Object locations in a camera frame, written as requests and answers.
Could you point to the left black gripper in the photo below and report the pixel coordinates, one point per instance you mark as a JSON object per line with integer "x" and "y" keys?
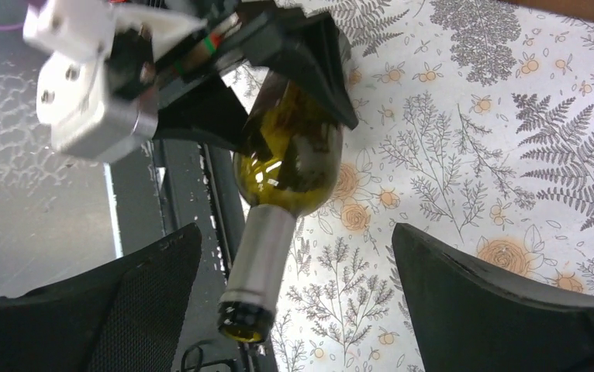
{"x": 307, "y": 49}

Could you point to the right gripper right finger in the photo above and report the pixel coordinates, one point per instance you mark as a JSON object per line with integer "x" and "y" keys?
{"x": 469, "y": 315}

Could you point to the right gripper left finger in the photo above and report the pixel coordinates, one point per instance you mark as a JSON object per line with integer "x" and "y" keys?
{"x": 125, "y": 315}

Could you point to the green wine bottle silver neck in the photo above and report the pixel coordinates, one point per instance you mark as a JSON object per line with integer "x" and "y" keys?
{"x": 287, "y": 168}

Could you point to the brown wooden wine rack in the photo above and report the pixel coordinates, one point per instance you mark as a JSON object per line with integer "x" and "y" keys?
{"x": 581, "y": 9}

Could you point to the floral tablecloth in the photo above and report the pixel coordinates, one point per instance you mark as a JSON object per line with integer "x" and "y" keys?
{"x": 476, "y": 125}

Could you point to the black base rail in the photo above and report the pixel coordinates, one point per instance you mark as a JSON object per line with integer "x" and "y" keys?
{"x": 179, "y": 198}

